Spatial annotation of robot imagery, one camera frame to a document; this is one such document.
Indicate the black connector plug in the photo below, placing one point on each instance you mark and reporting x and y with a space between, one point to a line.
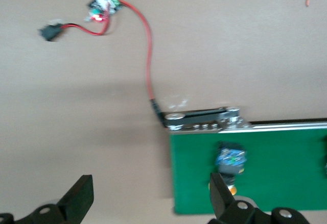
51 32

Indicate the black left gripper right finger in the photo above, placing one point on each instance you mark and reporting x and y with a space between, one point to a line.
221 201

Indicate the small orange scrap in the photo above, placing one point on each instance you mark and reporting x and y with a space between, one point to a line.
307 2

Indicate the small circuit board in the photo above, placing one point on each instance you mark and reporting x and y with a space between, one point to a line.
104 3

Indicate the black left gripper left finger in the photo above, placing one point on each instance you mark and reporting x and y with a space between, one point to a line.
76 198

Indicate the green conveyor belt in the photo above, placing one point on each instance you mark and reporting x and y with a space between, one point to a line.
268 170

